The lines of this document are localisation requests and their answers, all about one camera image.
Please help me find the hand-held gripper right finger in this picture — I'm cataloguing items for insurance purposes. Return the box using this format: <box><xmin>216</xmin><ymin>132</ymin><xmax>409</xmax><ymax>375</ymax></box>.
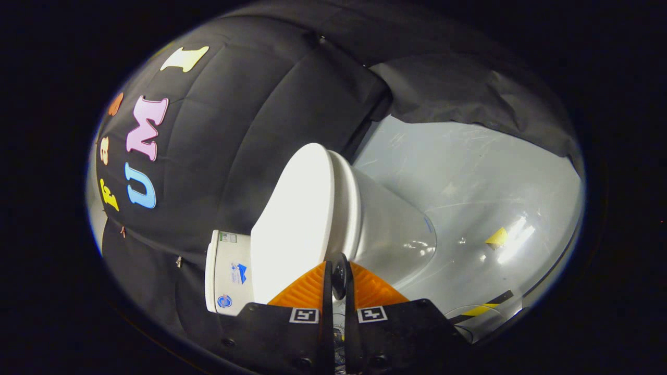
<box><xmin>344</xmin><ymin>260</ymin><xmax>473</xmax><ymax>375</ymax></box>

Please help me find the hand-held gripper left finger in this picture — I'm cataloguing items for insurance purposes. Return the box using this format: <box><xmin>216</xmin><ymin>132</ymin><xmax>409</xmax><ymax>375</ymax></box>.
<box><xmin>217</xmin><ymin>260</ymin><xmax>335</xmax><ymax>375</ymax></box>

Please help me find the white toilet lid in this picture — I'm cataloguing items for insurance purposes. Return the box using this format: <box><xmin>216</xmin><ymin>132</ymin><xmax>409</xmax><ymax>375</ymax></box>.
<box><xmin>250</xmin><ymin>143</ymin><xmax>337</xmax><ymax>305</ymax></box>

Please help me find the white toilet tank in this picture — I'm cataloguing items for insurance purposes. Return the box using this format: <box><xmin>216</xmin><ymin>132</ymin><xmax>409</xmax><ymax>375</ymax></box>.
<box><xmin>204</xmin><ymin>230</ymin><xmax>257</xmax><ymax>317</ymax></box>

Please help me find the white toilet seat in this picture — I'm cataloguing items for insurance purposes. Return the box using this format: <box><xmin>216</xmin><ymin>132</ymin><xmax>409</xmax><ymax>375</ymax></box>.
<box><xmin>326</xmin><ymin>150</ymin><xmax>361</xmax><ymax>264</ymax></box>

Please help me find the black yellow striped tape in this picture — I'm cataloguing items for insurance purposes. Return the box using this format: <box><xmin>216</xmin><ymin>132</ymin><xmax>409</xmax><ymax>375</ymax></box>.
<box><xmin>449</xmin><ymin>290</ymin><xmax>515</xmax><ymax>321</ymax></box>

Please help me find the black backdrop cloth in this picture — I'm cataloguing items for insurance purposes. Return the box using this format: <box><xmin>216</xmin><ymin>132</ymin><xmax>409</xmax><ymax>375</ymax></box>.
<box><xmin>95</xmin><ymin>3</ymin><xmax>585</xmax><ymax>339</ymax></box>

